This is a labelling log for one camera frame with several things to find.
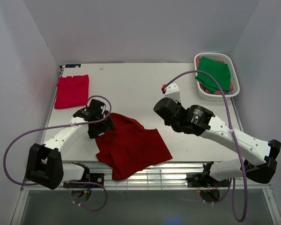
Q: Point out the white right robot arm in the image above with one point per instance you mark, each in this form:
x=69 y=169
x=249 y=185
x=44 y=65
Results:
x=258 y=157

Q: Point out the green t shirt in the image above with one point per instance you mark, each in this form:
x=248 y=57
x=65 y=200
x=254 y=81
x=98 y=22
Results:
x=213 y=75

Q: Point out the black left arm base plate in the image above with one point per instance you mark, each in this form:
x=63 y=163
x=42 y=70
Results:
x=90 y=177

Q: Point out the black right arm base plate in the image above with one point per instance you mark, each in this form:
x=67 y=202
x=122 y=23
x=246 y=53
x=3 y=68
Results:
x=204 y=180

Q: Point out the folded pink t shirt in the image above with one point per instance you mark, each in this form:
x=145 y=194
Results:
x=72 y=91

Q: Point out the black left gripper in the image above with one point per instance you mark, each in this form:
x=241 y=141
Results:
x=107 y=125

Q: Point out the dark red t shirt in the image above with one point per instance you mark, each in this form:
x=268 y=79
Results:
x=130 y=148

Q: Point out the aluminium frame rails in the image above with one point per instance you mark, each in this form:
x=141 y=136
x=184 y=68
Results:
x=165 y=176

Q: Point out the blue white label sticker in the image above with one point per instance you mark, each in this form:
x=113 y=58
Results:
x=72 y=65

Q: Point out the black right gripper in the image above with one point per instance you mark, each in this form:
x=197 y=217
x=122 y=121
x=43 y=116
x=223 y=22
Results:
x=176 y=102

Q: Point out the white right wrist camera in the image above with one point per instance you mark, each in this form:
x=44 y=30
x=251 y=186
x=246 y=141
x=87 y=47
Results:
x=171 y=91

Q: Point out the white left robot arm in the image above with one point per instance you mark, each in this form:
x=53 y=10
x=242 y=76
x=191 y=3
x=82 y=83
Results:
x=45 y=165

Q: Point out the white plastic laundry basket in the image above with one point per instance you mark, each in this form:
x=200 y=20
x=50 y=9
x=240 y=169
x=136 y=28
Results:
x=224 y=77

